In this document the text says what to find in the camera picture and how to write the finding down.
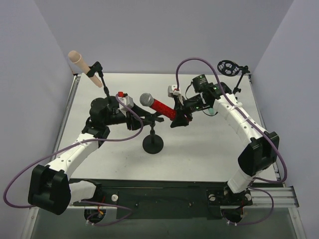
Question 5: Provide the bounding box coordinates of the red glitter microphone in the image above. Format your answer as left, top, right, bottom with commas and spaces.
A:
140, 93, 176, 120

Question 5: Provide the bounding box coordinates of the black mic stand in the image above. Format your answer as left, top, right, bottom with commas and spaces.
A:
142, 113, 164, 154
86, 61, 119, 111

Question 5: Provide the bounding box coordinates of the pink microphone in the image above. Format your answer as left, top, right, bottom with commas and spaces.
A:
68, 50, 103, 88

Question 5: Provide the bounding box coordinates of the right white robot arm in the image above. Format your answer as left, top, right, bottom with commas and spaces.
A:
167, 75, 279, 194

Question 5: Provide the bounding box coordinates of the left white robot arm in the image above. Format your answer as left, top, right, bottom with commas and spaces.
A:
28, 95, 163, 215

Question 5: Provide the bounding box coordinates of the teal microphone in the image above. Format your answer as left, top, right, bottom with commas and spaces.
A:
208, 108, 215, 116

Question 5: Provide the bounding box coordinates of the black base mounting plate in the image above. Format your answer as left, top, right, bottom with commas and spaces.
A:
72, 178, 255, 221

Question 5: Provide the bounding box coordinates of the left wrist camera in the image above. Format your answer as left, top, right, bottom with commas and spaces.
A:
118, 92, 134, 115

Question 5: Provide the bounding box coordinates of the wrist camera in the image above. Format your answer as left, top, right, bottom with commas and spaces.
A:
118, 92, 134, 115
167, 85, 182, 99

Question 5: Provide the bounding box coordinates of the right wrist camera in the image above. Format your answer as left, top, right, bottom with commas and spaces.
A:
167, 85, 182, 99

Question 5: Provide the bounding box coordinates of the tripod shock mount stand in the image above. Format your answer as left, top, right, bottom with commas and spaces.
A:
217, 60, 250, 95

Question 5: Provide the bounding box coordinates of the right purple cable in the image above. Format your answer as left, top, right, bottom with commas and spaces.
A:
175, 57, 288, 226

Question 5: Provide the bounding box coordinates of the aluminium frame rail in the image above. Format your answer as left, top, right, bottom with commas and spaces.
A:
251, 186, 299, 208

